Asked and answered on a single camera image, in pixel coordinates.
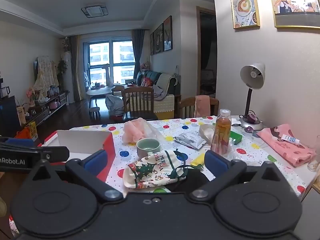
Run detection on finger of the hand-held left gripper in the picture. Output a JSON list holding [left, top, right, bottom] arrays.
[[0, 144, 70, 163], [0, 136, 35, 147]]

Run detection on teal sofa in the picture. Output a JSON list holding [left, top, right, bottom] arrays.
[[136, 70, 181, 113]]

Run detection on christmas print sock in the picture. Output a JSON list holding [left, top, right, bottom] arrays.
[[123, 149, 203, 188]]

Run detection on yellow box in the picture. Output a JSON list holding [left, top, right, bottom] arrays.
[[24, 121, 38, 139]]

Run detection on pink plastic bag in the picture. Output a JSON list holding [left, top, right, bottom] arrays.
[[122, 117, 164, 144]]

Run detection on round coffee table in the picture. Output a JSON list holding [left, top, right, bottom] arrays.
[[86, 86, 114, 108]]

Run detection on green houseplant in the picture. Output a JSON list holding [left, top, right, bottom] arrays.
[[57, 59, 68, 90]]

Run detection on pink flowers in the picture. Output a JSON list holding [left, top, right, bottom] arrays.
[[26, 88, 38, 105]]

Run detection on orange gift box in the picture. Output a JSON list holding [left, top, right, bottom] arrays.
[[15, 127, 35, 140]]

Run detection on grey curtain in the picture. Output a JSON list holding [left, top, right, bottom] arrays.
[[132, 29, 145, 80]]

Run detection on balloon print tablecloth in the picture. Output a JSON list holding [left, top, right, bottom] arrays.
[[9, 116, 316, 238]]

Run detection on white printed packet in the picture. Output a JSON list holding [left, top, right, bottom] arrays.
[[173, 131, 207, 150]]

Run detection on large window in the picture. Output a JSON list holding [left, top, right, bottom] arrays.
[[83, 39, 135, 87]]

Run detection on cream knitted blanket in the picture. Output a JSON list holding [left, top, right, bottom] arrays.
[[157, 74, 178, 93]]

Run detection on pink printed cloth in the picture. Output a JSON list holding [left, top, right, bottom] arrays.
[[257, 124, 317, 167]]

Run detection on clear zip bag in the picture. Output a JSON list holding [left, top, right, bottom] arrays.
[[205, 140, 242, 160]]

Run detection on orange drink bottle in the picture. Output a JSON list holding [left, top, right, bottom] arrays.
[[211, 109, 232, 155]]

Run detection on small wooden armchair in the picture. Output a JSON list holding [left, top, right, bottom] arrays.
[[111, 84, 125, 97]]

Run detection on white tube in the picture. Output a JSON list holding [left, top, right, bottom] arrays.
[[281, 134, 302, 145]]

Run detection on gold framed figure picture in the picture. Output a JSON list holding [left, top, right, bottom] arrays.
[[266, 0, 320, 29]]

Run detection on black cabinet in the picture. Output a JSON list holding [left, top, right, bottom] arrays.
[[0, 96, 22, 138]]

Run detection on pink towel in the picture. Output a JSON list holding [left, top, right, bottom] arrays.
[[194, 95, 211, 117]]

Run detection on floral hanging cloth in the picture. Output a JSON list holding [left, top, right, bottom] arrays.
[[34, 56, 59, 98]]

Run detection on drinking glass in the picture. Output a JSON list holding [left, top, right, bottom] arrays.
[[307, 135, 320, 172]]

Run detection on lilac cloth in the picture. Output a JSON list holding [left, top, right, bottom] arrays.
[[152, 84, 168, 98]]

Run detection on red cardboard box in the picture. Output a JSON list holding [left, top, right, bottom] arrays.
[[37, 129, 116, 183]]

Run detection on gold framed food picture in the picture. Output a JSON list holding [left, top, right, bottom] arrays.
[[229, 0, 260, 30]]

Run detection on cream and yellow sofa cover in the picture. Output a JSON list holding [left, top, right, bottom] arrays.
[[140, 94, 175, 120]]

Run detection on purple hair clip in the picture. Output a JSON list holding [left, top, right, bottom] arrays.
[[246, 113, 261, 125]]

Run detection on low tv cabinet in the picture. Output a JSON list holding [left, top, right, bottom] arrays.
[[26, 91, 69, 127]]

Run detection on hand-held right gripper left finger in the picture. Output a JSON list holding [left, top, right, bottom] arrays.
[[29, 150, 124, 203]]

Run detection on white standing air conditioner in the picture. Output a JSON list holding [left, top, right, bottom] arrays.
[[62, 51, 75, 104]]

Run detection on pale green ceramic mug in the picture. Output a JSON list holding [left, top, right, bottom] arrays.
[[136, 138, 161, 157]]

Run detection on green sponge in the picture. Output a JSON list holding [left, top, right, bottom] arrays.
[[229, 131, 243, 146]]

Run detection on large grey bag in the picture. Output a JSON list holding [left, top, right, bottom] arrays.
[[105, 94, 125, 115]]

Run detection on wooden chair with black seat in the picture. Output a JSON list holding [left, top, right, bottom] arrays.
[[122, 87, 158, 121]]

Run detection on tan wooden figure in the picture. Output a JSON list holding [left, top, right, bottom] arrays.
[[101, 64, 112, 87]]

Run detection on small wooden stool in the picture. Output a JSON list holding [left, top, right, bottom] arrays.
[[89, 107, 101, 120]]

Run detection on black coffee machine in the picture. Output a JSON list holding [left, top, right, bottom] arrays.
[[0, 78, 11, 98]]

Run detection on brown curtain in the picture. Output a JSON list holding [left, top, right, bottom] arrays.
[[69, 35, 83, 103]]

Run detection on yellow cloth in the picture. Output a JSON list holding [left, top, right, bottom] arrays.
[[190, 152, 206, 167]]

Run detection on grey desk lamp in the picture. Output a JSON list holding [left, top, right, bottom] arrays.
[[239, 63, 266, 131]]

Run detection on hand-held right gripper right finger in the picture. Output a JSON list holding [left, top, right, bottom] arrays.
[[189, 151, 285, 202]]

